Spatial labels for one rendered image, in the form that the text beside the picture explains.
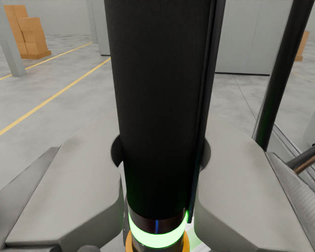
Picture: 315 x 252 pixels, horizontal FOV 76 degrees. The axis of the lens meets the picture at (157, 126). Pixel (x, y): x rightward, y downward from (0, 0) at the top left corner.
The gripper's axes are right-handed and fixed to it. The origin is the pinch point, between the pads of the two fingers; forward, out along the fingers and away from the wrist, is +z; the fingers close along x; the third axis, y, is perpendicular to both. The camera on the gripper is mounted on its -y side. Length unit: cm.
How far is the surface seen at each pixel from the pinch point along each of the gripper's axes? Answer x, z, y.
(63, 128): -157, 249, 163
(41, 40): -433, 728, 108
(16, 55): -379, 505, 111
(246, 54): 204, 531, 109
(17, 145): -202, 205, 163
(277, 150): 71, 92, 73
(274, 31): 256, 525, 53
